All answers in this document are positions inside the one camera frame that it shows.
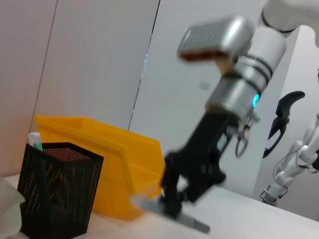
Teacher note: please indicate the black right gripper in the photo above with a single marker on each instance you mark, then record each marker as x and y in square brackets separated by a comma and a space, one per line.
[204, 149]

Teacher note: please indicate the grey marker pen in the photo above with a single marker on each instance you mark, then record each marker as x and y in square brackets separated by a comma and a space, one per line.
[194, 221]

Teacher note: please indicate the black curved robot shell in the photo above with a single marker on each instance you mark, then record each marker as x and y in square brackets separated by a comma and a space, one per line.
[284, 107]

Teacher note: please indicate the white humanoid robot arm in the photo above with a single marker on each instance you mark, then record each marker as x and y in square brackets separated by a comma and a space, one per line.
[291, 166]

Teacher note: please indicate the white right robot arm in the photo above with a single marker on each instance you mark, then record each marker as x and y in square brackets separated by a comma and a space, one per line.
[269, 44]

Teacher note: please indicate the black mesh pen holder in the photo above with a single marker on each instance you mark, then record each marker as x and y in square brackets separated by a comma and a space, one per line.
[57, 199]

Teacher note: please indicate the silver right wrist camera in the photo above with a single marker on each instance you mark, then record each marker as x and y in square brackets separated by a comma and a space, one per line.
[216, 37]

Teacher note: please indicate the yellow plastic bin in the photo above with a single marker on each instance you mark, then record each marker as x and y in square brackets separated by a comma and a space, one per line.
[112, 154]

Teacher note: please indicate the translucent wavy fruit plate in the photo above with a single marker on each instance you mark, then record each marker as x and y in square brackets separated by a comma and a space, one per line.
[8, 206]

